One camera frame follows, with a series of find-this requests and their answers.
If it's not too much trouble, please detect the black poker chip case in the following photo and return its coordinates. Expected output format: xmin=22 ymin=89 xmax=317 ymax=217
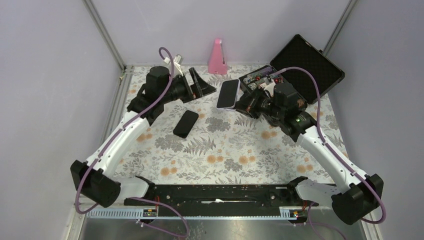
xmin=239 ymin=34 xmax=345 ymax=105

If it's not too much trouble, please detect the pink metronome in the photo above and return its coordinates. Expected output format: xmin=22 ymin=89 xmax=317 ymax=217
xmin=207 ymin=38 xmax=228 ymax=75

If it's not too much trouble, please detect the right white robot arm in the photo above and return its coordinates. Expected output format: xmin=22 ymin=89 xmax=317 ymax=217
xmin=234 ymin=83 xmax=385 ymax=225

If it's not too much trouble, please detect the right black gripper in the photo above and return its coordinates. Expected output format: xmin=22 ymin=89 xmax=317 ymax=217
xmin=230 ymin=87 xmax=284 ymax=120

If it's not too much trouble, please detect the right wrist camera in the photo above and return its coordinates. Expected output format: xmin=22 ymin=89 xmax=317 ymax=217
xmin=264 ymin=82 xmax=276 ymax=98

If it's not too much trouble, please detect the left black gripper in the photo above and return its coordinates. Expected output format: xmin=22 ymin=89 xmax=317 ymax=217
xmin=161 ymin=68 xmax=217 ymax=105

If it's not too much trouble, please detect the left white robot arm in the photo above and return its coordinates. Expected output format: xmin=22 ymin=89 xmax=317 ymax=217
xmin=70 ymin=66 xmax=216 ymax=208

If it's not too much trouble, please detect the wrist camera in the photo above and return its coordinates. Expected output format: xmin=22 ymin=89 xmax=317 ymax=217
xmin=264 ymin=82 xmax=276 ymax=98
xmin=163 ymin=54 xmax=184 ymax=78

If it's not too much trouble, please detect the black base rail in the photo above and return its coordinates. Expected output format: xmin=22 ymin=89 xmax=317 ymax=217
xmin=144 ymin=184 xmax=310 ymax=217

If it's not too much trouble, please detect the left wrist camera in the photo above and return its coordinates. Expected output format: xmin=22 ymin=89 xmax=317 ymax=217
xmin=163 ymin=54 xmax=184 ymax=78

